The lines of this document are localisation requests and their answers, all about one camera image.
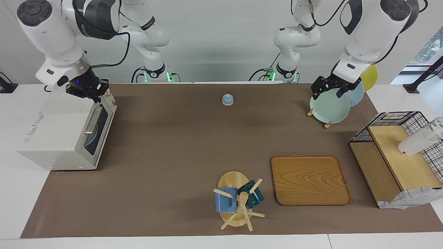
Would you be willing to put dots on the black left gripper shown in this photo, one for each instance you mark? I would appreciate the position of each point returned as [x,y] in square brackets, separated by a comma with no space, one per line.
[330,83]

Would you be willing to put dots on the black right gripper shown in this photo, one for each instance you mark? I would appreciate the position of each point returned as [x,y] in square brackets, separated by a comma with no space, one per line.
[83,84]

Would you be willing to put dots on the glass oven door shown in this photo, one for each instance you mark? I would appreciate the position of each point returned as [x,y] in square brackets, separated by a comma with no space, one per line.
[110,116]

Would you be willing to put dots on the light blue round plate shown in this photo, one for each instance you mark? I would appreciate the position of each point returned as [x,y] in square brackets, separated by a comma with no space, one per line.
[90,140]

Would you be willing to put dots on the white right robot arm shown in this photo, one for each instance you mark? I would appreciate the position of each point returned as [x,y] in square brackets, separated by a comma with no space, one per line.
[52,34]

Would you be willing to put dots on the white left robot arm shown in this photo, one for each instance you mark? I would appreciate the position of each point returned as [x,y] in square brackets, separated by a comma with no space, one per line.
[367,38]

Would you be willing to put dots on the cream toaster oven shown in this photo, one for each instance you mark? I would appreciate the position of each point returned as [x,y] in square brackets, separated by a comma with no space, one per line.
[52,128]

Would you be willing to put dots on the pale green plate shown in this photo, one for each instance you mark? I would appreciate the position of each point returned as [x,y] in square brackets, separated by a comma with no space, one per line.
[328,109]

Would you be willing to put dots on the light blue racked plate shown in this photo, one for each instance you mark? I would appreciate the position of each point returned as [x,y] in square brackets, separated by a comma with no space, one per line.
[358,97]

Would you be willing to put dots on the wooden dish rack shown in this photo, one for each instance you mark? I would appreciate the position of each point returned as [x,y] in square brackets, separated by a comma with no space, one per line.
[328,124]

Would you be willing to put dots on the yellow plate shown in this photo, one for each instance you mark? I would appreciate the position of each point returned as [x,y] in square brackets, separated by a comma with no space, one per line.
[370,77]

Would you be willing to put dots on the wooden serving tray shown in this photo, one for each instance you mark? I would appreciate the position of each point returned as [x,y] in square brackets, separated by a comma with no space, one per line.
[311,180]

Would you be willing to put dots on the white cup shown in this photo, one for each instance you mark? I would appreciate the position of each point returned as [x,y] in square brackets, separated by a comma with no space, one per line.
[415,143]

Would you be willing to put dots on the wooden shelf unit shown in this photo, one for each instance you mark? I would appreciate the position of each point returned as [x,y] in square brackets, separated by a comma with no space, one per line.
[408,166]

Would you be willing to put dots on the brown table mat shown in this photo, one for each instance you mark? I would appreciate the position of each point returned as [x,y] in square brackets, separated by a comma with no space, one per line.
[190,155]

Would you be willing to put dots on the clear glass cup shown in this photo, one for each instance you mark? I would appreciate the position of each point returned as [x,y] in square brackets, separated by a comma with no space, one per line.
[439,123]

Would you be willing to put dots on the dark green mug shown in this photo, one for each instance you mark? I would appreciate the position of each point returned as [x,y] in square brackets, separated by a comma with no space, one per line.
[254,199]

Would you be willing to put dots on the wooden mug tree stand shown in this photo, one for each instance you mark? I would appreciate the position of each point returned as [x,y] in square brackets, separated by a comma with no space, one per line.
[232,180]

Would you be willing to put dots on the blue mug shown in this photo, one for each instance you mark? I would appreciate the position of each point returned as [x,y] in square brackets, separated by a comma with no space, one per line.
[225,202]

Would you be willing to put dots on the black camera stand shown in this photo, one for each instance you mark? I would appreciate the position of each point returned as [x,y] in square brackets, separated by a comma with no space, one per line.
[412,88]

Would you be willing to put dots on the black desk mount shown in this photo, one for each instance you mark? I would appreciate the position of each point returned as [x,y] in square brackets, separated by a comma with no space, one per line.
[7,88]

